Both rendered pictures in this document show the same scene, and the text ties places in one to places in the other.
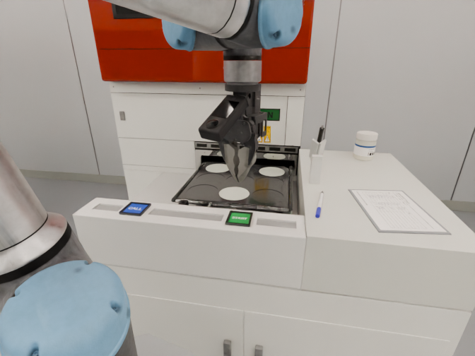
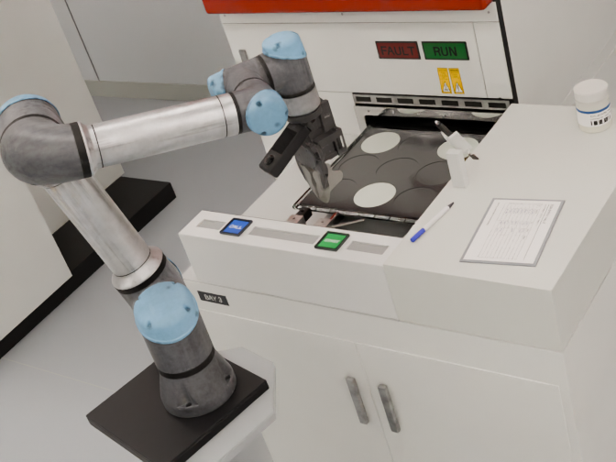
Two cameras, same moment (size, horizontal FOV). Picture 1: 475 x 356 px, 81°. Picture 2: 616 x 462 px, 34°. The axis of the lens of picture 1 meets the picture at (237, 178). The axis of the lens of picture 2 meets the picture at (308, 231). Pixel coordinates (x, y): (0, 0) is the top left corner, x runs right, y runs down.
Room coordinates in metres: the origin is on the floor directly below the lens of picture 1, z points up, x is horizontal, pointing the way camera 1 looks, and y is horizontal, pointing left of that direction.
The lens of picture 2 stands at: (-0.93, -0.93, 2.10)
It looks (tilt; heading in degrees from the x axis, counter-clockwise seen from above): 32 degrees down; 33
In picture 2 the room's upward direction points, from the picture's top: 18 degrees counter-clockwise
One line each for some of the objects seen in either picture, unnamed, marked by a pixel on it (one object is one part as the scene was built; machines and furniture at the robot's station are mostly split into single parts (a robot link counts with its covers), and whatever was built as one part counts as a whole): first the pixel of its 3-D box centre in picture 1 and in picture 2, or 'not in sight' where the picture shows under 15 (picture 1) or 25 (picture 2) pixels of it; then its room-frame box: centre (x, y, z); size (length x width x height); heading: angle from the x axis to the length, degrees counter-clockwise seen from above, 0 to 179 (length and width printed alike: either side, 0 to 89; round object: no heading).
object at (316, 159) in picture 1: (316, 159); (458, 154); (0.77, -0.23, 1.03); 0.06 x 0.04 x 0.13; 170
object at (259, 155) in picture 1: (244, 162); (432, 125); (1.14, -0.03, 0.89); 0.44 x 0.02 x 0.10; 80
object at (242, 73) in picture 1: (241, 73); (299, 99); (0.60, -0.01, 1.28); 0.08 x 0.08 x 0.05
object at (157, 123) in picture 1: (204, 131); (363, 75); (1.18, 0.14, 1.02); 0.81 x 0.03 x 0.40; 80
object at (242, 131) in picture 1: (244, 113); (313, 133); (0.60, -0.01, 1.20); 0.09 x 0.08 x 0.12; 150
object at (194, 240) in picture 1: (189, 239); (292, 261); (0.58, 0.12, 0.89); 0.55 x 0.09 x 0.14; 80
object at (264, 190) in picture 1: (239, 181); (397, 170); (0.93, -0.01, 0.90); 0.34 x 0.34 x 0.01; 80
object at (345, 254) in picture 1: (357, 203); (533, 212); (0.76, -0.37, 0.89); 0.62 x 0.35 x 0.14; 170
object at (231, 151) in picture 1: (237, 159); (322, 177); (0.61, 0.00, 1.09); 0.06 x 0.03 x 0.09; 150
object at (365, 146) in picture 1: (365, 145); (592, 105); (0.99, -0.47, 1.01); 0.07 x 0.07 x 0.10
